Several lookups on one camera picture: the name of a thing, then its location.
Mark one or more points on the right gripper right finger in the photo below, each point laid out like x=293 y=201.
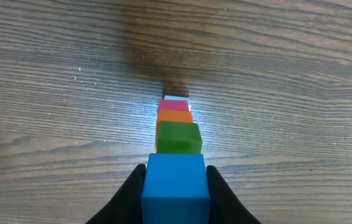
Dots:
x=224 y=199

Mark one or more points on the orange cube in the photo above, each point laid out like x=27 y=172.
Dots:
x=174 y=115

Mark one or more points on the green cube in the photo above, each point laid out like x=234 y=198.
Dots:
x=178 y=137

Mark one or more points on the blue cube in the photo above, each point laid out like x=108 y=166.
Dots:
x=175 y=186

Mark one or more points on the white cube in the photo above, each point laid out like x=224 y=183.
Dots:
x=175 y=97

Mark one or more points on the red cube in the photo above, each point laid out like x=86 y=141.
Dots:
x=173 y=105

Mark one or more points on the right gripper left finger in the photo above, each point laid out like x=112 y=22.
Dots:
x=126 y=199

